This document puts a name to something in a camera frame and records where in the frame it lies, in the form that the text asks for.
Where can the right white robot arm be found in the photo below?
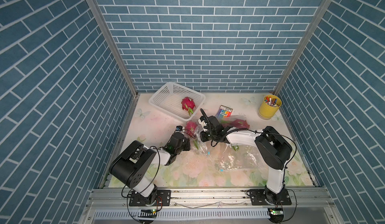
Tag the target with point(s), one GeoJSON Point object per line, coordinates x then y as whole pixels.
{"type": "Point", "coordinates": [273, 147]}

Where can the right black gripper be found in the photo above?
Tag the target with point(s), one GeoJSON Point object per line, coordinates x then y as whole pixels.
{"type": "Point", "coordinates": [202, 136]}

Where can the highlighter marker pack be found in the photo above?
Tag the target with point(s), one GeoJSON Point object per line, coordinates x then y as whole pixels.
{"type": "Point", "coordinates": [224, 112]}

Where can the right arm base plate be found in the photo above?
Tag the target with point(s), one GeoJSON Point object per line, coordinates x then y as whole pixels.
{"type": "Point", "coordinates": [265, 197]}

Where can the clear zip-top bag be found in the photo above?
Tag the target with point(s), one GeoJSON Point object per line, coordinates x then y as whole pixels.
{"type": "Point", "coordinates": [204, 149]}
{"type": "Point", "coordinates": [238, 157]}

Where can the yellow pen cup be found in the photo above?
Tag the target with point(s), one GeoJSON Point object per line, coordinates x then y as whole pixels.
{"type": "Point", "coordinates": [269, 106]}

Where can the pink dragon fruit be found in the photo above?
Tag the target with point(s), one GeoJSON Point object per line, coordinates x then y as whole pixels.
{"type": "Point", "coordinates": [190, 131]}
{"type": "Point", "coordinates": [188, 105]}

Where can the empty clear zip-top bag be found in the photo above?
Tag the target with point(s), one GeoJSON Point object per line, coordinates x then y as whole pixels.
{"type": "Point", "coordinates": [238, 157]}

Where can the aluminium mounting rail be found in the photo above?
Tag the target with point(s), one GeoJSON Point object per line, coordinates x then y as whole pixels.
{"type": "Point", "coordinates": [302, 205]}

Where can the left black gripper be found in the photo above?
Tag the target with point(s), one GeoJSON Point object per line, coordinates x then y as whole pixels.
{"type": "Point", "coordinates": [186, 142]}

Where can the white plastic mesh basket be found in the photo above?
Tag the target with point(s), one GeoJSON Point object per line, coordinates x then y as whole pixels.
{"type": "Point", "coordinates": [169, 97]}

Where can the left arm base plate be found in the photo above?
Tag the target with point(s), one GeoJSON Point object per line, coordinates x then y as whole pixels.
{"type": "Point", "coordinates": [160, 197]}

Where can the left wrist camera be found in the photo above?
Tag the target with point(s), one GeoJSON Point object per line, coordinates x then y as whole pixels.
{"type": "Point", "coordinates": [179, 128]}

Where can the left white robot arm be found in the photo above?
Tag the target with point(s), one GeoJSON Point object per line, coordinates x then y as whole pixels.
{"type": "Point", "coordinates": [132, 164]}

